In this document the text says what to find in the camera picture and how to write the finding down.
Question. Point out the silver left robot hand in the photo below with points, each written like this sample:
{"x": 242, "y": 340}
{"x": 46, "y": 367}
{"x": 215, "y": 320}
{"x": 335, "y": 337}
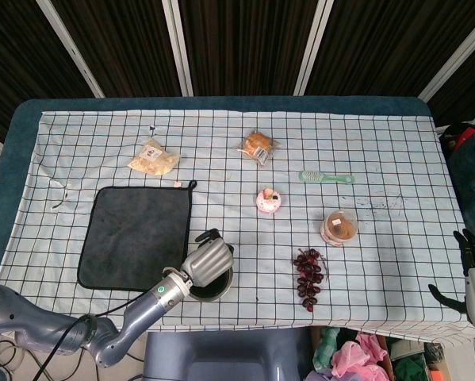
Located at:
{"x": 210, "y": 262}

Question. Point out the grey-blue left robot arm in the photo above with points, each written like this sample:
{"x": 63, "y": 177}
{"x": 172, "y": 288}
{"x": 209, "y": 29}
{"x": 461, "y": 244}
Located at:
{"x": 154, "y": 305}

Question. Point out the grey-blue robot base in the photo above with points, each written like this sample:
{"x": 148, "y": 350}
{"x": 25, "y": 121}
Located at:
{"x": 221, "y": 353}

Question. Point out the metal bowl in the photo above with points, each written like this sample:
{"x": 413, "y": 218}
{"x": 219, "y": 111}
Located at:
{"x": 215, "y": 293}

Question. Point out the dark grey cloth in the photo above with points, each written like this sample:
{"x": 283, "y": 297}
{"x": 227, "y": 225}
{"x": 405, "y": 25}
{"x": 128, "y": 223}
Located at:
{"x": 134, "y": 234}

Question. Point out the light green cloth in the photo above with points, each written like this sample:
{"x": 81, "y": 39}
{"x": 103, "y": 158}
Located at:
{"x": 324, "y": 349}

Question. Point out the white checked tablecloth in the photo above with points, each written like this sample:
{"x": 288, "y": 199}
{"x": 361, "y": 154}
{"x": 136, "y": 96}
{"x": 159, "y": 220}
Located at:
{"x": 261, "y": 198}

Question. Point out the pink toy cake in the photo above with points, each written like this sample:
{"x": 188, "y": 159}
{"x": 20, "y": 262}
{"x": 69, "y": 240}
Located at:
{"x": 269, "y": 201}

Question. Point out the dark red grape bunch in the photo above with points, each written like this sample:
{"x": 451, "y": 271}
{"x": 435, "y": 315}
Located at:
{"x": 309, "y": 278}

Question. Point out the dark teal fabric furniture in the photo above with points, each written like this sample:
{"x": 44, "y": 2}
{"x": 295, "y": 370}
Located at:
{"x": 471, "y": 186}

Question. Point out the cardboard box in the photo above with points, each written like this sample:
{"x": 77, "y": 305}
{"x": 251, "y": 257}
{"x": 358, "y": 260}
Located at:
{"x": 385, "y": 353}

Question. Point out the beige snack bag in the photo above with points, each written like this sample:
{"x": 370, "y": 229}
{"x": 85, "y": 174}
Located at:
{"x": 154, "y": 158}

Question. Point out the packaged bread roll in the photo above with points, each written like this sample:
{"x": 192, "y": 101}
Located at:
{"x": 257, "y": 143}

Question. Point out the clear lidded snack cup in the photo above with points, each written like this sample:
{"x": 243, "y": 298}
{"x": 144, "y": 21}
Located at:
{"x": 339, "y": 227}

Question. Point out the pink plastic bag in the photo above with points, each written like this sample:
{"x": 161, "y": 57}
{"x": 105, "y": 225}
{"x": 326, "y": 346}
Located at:
{"x": 358, "y": 357}

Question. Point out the green plastic hairbrush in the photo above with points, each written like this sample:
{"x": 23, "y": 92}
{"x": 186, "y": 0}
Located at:
{"x": 324, "y": 177}

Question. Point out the small black clip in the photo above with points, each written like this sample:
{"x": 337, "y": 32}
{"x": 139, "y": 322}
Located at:
{"x": 153, "y": 128}

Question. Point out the red black object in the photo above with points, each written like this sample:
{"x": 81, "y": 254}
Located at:
{"x": 461, "y": 137}

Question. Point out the white partition frame post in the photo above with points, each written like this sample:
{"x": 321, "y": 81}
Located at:
{"x": 178, "y": 47}
{"x": 310, "y": 51}
{"x": 72, "y": 51}
{"x": 455, "y": 63}

